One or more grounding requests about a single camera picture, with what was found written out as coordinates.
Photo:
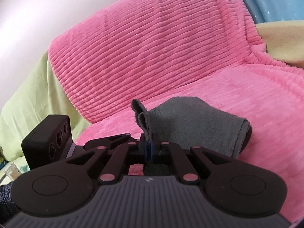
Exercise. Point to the light green sheet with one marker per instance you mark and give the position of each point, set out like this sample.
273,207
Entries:
37,97

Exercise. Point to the cream yellow cushion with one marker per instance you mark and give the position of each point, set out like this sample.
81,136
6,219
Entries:
284,41

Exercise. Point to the pink ribbed blanket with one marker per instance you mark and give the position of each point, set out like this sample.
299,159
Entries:
153,50

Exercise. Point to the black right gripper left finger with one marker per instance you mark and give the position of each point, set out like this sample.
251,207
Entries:
122,151

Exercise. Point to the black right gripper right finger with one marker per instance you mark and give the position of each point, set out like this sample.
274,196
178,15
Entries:
173,156

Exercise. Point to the grey microfibre cloth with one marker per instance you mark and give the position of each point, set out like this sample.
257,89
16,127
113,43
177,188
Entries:
189,121

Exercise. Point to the black camera box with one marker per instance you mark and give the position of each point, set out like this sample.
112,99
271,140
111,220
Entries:
48,142

